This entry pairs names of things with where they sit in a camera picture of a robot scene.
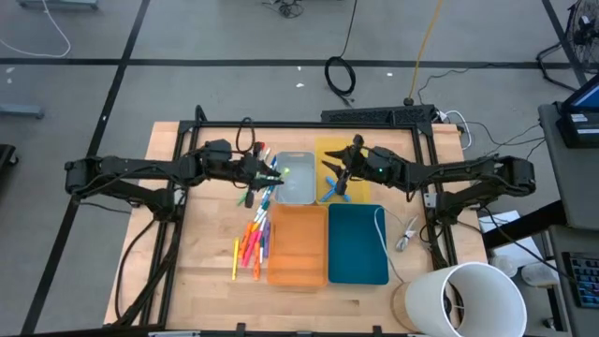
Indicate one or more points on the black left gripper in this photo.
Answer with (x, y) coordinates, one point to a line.
(234, 171)

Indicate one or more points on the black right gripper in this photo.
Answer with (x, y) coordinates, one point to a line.
(379, 175)

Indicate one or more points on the bright green marker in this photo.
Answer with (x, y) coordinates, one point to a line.
(286, 171)

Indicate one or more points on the black capped white marker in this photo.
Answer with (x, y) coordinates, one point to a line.
(267, 153)

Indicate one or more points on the green capped white marker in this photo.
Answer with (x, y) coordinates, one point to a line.
(265, 204)

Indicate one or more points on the red capped marker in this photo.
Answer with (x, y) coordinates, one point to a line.
(260, 146)

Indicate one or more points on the yellow capped white marker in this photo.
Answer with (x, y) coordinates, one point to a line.
(260, 217)

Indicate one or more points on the purple marker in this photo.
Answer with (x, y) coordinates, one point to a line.
(267, 238)

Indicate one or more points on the orange marker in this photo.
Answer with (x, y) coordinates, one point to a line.
(256, 268)
(246, 236)

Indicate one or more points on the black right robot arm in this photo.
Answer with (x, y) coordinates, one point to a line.
(468, 175)

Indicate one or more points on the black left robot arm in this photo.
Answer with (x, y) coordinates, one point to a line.
(131, 168)

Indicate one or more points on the yellow translucent plastic tray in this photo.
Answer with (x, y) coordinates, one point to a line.
(358, 187)

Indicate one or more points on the grey plastic bin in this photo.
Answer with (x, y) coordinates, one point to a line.
(299, 187)

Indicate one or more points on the black perforated power box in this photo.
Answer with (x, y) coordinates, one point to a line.
(374, 114)

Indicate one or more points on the pink highlighter marker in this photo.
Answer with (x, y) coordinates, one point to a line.
(249, 250)
(256, 241)

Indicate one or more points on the white barrel marker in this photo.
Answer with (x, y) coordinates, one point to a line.
(261, 248)

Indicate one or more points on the orange translucent plastic bin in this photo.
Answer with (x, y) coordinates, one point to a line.
(297, 243)

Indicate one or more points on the teal plastic bin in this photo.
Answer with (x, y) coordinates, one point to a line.
(355, 243)

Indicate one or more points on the round wooden lamp base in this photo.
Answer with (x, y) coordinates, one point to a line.
(398, 306)

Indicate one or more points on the white cylindrical lamp shade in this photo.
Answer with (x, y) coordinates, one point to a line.
(430, 304)

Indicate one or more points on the white paper sheet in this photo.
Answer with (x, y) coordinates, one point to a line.
(510, 224)

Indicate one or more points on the clear plastic cup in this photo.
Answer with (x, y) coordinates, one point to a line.
(503, 265)

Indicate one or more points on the black diagonal desk bar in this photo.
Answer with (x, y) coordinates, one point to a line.
(524, 224)

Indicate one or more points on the grey desk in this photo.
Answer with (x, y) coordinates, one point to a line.
(575, 187)

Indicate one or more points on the black laptop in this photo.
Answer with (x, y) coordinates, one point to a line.
(580, 126)

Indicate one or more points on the grey cart foot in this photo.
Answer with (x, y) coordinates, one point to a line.
(21, 111)
(56, 4)

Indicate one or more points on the black keyboard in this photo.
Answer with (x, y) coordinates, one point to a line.
(587, 281)

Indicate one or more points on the black floor fan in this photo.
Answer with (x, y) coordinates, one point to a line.
(585, 28)

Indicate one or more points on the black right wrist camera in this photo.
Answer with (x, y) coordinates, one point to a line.
(383, 155)

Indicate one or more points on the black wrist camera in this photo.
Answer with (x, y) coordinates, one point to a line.
(217, 149)
(383, 155)

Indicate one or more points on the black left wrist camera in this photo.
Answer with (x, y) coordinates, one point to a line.
(217, 149)

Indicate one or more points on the black frame clip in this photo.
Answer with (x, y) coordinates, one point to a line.
(241, 328)
(376, 330)

